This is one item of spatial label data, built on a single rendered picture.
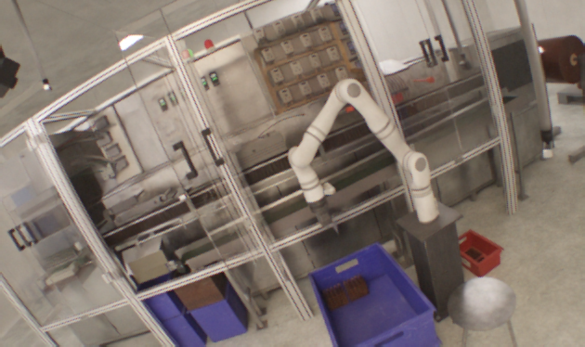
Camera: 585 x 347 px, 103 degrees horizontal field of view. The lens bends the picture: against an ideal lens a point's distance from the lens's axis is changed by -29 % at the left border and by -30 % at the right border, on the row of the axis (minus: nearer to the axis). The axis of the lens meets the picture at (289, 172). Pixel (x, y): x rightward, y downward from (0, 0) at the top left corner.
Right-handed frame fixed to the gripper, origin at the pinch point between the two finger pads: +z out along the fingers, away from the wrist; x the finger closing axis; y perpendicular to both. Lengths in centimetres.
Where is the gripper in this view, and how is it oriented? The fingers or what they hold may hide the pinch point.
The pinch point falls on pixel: (336, 232)
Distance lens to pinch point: 130.5
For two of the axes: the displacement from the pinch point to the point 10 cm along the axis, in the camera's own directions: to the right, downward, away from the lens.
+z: 3.8, 8.8, 2.7
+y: -9.1, 4.1, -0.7
